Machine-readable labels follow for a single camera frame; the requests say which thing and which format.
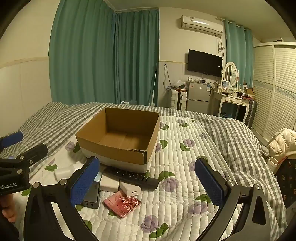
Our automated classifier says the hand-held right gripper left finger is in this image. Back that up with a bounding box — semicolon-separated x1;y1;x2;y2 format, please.
24;156;100;241

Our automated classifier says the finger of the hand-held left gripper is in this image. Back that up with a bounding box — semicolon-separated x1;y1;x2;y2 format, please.
0;131;24;149
0;143;48;175

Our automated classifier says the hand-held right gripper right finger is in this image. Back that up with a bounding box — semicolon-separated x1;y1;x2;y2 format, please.
195;158;271;241

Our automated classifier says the black power bank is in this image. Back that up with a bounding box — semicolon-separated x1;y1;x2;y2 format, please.
81;181;100;209

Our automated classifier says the white plastic bottle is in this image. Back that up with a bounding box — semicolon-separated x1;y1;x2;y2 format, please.
55;162;85;180

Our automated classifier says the white box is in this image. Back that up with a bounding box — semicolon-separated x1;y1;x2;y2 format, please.
98;173;121;192

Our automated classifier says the red patterned card wallet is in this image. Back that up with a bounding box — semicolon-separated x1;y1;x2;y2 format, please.
103;190;141;219

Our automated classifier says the white charger adapter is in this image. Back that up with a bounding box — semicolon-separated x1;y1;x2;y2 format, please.
119;180;142;197

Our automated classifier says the black remote control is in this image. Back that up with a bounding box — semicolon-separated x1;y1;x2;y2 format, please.
103;167;160;191

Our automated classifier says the cardboard box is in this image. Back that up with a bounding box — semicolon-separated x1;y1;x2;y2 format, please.
76;107;161;174

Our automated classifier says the person's left forearm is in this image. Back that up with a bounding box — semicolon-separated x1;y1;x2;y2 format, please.
0;212;21;241

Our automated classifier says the person's left hand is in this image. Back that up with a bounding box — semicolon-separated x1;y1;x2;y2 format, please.
0;193;18;223

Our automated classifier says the white floral quilt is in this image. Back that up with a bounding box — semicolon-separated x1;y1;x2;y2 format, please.
14;113;287;241

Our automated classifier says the grey checked blanket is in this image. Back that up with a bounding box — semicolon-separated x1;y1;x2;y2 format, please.
0;101;288;241

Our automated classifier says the white paper cup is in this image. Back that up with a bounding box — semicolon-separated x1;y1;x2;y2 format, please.
268;157;280;173

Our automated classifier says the dark patterned chair cover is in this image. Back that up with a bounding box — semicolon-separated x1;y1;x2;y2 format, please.
275;154;296;209

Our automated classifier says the cream puffer jacket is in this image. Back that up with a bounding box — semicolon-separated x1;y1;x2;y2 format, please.
267;128;296;161

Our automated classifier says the dark suitcase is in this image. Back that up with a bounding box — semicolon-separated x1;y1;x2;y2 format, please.
244;100;258;127

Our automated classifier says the white dressing table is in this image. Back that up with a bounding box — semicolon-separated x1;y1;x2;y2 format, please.
213;89;251;124

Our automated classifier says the white suitcase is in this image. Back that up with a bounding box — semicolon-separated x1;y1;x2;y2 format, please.
177;90;187;111

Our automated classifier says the silver small fridge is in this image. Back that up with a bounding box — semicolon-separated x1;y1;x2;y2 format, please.
186;81;212;112

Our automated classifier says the white plastic drawer unit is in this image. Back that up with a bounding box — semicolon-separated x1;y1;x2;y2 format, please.
170;89;178;109

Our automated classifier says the white mop pole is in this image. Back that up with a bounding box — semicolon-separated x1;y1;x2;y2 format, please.
150;62;159;107

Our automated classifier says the cream louvred wardrobe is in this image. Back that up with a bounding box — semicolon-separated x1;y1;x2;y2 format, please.
251;42;296;143

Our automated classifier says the wide teal curtain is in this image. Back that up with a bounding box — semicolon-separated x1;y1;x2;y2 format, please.
49;0;160;108

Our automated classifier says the white oval mirror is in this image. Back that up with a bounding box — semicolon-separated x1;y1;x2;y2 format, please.
222;61;239;88

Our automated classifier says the narrow teal curtain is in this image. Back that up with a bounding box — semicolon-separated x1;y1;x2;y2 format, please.
225;20;254;88

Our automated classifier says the white air conditioner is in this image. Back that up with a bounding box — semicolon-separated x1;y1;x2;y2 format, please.
180;15;224;37

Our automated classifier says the black wall cable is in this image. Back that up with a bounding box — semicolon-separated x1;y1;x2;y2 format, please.
163;64;173;91

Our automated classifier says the black wall television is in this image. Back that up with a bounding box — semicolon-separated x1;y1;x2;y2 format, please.
187;49;223;78

